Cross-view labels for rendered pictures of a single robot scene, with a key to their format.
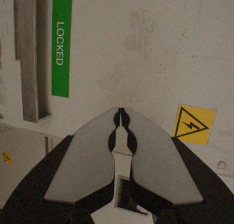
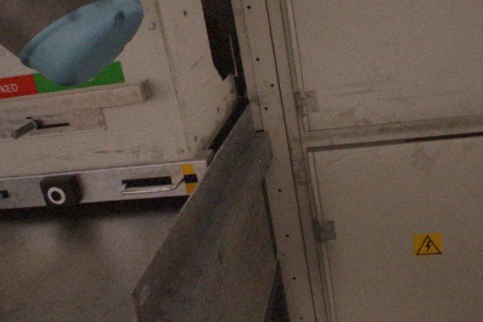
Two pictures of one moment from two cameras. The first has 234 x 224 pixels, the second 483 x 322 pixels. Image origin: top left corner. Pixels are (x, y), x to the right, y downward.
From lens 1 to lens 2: 72 cm
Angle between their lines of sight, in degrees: 30
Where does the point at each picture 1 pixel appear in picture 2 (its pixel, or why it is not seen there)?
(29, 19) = (51, 101)
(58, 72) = (100, 76)
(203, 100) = not seen: outside the picture
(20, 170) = (452, 209)
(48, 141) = (347, 144)
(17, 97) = (146, 127)
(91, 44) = not seen: hidden behind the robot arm
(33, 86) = (103, 93)
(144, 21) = not seen: hidden behind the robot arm
